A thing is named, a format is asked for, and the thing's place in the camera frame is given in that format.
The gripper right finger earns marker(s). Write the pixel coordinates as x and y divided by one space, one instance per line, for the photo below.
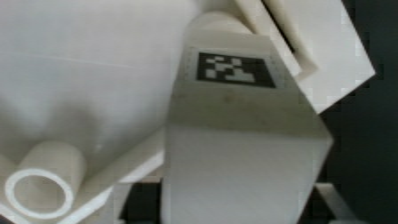
327 210

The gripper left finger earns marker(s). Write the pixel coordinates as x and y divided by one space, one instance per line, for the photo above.
140 209

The white square table top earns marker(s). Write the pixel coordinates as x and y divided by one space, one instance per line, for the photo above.
89 57

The white U-shaped obstacle fence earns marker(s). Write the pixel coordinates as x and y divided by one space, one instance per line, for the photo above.
309 28

